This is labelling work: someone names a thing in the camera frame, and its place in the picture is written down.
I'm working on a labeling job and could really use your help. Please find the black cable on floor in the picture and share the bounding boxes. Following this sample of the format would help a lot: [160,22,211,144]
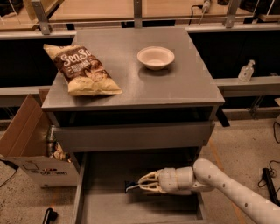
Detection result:
[257,121,280,188]

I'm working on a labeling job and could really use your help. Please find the metal can in box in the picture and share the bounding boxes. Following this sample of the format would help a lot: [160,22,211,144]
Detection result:
[46,125,56,157]

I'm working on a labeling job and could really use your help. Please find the open grey middle drawer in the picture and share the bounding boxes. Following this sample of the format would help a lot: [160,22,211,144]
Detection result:
[76,150,207,224]

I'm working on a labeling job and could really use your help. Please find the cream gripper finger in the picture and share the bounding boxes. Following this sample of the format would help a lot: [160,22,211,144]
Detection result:
[138,171,158,185]
[138,183,164,193]

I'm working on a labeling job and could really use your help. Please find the grey top drawer front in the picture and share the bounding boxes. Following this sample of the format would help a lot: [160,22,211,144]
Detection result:
[54,122,214,152]

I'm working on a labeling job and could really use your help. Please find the open cardboard box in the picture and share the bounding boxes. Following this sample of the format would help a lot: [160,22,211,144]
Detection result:
[0,94,79,187]

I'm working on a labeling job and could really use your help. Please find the blue rxbar blueberry bar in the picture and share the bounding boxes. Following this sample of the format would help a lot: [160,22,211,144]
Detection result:
[125,181,139,193]

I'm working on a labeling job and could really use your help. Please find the black cable at left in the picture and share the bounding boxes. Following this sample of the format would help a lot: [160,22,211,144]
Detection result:
[0,158,20,188]

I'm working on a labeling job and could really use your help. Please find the clear sanitizer pump bottle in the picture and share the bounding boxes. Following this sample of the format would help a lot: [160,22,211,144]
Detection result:
[238,59,255,81]

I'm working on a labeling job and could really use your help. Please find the grey drawer cabinet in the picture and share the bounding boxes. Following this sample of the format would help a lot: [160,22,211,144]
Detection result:
[43,27,224,160]

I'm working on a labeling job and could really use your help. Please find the black cable on shelf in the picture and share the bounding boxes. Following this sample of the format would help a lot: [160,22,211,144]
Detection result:
[187,3,205,26]

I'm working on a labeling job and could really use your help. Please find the sea salt chips bag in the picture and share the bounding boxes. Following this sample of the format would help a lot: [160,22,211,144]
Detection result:
[43,44,123,96]

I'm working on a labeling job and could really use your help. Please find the white paper bowl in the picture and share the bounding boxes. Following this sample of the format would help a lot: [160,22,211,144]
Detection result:
[137,46,175,71]

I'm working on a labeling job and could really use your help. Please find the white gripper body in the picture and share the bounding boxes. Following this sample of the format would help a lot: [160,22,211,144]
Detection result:
[157,167,195,194]

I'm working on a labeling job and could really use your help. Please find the black object at bottom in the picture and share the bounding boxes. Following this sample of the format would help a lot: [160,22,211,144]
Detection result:
[42,207,58,224]

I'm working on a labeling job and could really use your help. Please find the black power strip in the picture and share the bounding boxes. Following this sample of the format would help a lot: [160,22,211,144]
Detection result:
[262,168,280,206]

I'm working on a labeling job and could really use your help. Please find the metal railing frame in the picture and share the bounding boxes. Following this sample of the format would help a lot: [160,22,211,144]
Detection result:
[0,0,279,39]

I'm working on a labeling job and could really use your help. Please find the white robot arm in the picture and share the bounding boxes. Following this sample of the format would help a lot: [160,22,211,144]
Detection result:
[138,158,280,224]

